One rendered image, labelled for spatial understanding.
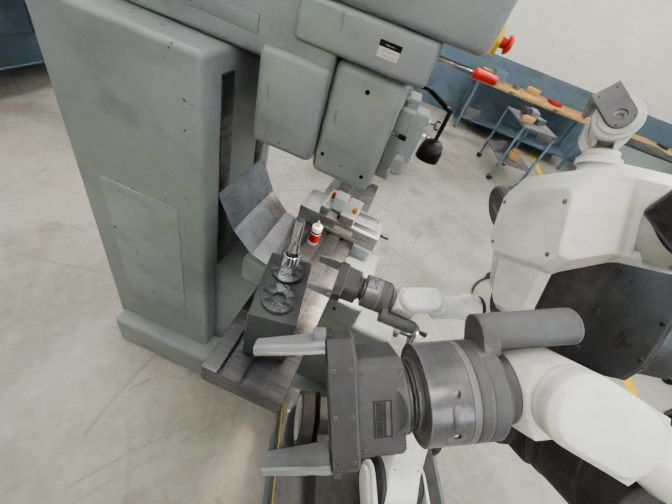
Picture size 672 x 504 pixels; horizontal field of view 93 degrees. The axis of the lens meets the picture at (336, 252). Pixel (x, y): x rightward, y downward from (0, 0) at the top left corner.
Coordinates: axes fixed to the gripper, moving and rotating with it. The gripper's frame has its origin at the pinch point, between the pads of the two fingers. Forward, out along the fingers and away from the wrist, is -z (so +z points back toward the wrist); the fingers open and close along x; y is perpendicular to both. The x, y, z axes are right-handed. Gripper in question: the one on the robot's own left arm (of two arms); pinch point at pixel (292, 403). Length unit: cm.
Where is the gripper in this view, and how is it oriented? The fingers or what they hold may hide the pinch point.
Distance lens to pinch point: 31.4
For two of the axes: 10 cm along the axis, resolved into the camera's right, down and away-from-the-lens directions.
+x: -0.4, -10.0, -0.7
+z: 10.0, -0.5, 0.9
